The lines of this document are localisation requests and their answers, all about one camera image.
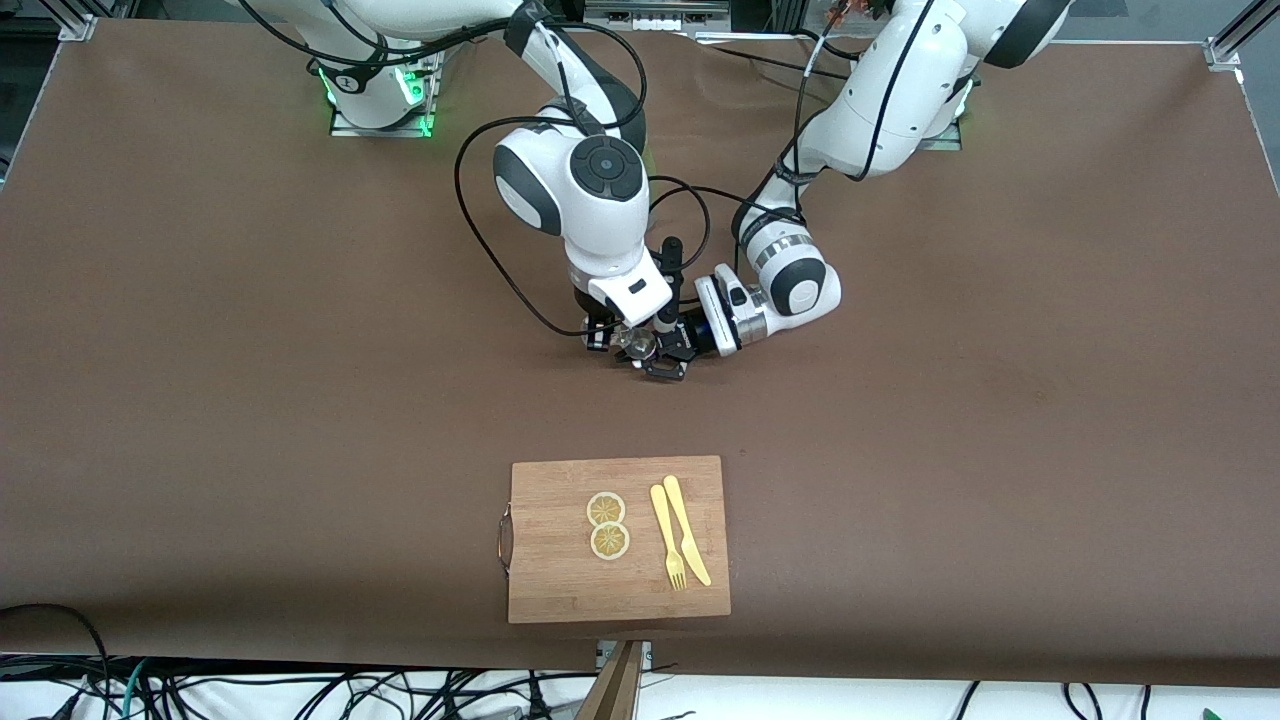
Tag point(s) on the wooden post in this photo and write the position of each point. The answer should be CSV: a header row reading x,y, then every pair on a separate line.
x,y
612,690

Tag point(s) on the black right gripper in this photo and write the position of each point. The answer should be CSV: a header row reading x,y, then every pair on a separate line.
x,y
596,329

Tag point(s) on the steel double jigger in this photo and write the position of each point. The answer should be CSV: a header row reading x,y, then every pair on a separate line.
x,y
648,347

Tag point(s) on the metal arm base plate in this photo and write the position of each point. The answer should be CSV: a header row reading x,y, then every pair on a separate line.
x,y
945,145
380,131

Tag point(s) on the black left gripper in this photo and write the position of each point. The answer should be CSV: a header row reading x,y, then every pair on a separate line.
x,y
694,337

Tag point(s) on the wooden cutting board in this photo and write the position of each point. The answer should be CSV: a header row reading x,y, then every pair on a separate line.
x,y
620,585

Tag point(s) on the brown table cover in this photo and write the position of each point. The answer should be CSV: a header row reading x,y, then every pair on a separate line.
x,y
300,450

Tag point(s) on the yellow plastic fork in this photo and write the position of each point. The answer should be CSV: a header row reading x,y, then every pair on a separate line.
x,y
667,540

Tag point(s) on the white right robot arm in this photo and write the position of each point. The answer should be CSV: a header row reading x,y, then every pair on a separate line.
x,y
590,190

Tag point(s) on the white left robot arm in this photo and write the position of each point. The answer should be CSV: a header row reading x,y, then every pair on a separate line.
x,y
900,90

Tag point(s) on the grey power strip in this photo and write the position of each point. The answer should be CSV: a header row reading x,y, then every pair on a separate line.
x,y
655,15

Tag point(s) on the lemon slice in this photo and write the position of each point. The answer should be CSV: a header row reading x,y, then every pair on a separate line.
x,y
610,541
606,508

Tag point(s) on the yellow plastic knife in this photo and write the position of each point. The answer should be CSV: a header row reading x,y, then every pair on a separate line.
x,y
686,530

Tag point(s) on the small metal bracket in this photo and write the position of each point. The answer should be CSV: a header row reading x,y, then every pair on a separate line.
x,y
603,655

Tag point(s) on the aluminium corner bracket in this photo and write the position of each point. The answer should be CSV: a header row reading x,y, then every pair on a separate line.
x,y
1222,52

